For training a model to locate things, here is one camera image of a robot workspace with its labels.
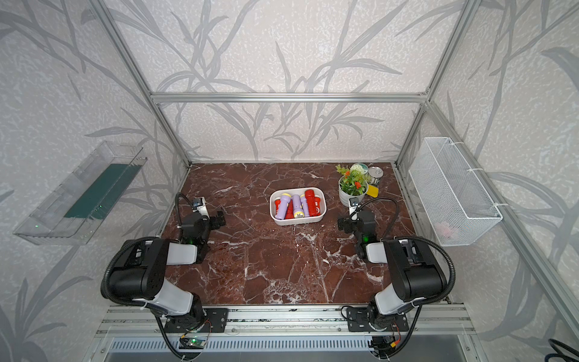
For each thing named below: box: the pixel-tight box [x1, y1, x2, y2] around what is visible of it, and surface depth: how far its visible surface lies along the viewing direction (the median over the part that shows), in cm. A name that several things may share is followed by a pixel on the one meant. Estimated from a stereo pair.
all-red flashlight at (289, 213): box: [283, 200, 295, 220], surface depth 98 cm
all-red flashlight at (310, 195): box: [304, 189, 316, 217], surface depth 100 cm
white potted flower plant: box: [335, 162, 370, 207], surface depth 96 cm
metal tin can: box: [367, 165, 384, 187], surface depth 111 cm
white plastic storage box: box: [269, 187, 328, 226], surface depth 98 cm
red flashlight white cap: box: [314, 196, 322, 217], surface depth 101 cm
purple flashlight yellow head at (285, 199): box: [275, 193, 292, 221], surface depth 98 cm
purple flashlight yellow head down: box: [292, 194, 305, 219], surface depth 101 cm
